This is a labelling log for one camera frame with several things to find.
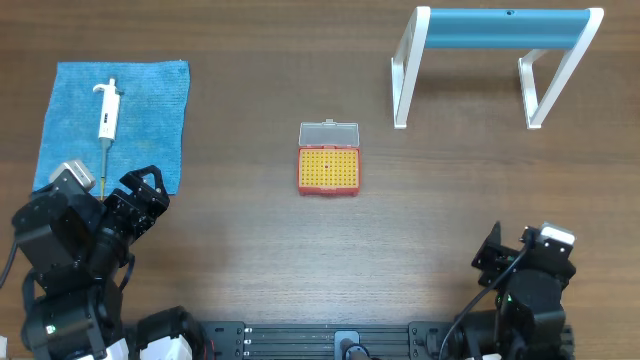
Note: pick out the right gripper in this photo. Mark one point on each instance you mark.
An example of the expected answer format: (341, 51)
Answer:
(555, 262)

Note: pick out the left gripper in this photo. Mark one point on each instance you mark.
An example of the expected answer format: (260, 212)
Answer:
(130, 215)

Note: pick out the white pipette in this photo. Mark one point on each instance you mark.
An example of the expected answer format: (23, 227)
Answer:
(109, 115)

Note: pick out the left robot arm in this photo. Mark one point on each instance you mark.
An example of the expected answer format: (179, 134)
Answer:
(60, 250)

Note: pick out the blue cloth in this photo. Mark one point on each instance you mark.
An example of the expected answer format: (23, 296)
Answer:
(150, 115)

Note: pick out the red and yellow tip box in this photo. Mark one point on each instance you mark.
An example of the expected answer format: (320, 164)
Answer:
(328, 170)

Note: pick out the white and blue stand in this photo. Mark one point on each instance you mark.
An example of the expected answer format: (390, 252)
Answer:
(500, 27)

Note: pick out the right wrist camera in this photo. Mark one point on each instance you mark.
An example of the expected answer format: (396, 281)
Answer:
(557, 234)

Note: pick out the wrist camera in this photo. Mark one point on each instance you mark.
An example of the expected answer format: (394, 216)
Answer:
(557, 234)
(74, 174)

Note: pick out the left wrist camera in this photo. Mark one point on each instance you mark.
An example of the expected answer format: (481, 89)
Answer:
(74, 174)

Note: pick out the mounting rail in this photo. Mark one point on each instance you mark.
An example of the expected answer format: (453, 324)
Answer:
(300, 342)

